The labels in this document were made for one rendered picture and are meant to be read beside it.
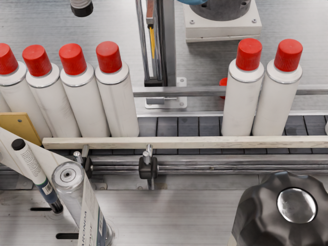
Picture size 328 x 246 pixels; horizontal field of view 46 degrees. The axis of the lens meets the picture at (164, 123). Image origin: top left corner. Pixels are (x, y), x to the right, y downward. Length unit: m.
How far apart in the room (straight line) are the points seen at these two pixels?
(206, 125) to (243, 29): 0.31
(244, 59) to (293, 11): 0.53
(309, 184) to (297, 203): 0.02
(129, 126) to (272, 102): 0.24
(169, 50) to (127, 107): 0.15
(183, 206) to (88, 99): 0.22
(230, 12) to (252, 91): 0.38
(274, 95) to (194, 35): 0.38
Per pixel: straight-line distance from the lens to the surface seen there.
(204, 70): 0.87
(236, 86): 0.57
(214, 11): 0.92
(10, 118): 0.66
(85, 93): 0.59
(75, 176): 0.45
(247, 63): 0.55
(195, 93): 0.65
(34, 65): 0.58
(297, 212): 0.30
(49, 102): 0.62
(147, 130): 0.70
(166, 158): 0.67
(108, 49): 0.55
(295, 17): 1.04
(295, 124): 0.73
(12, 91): 0.62
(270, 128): 0.65
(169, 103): 0.80
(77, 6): 0.62
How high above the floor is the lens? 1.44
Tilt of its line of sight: 52 degrees down
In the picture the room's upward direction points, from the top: 5 degrees counter-clockwise
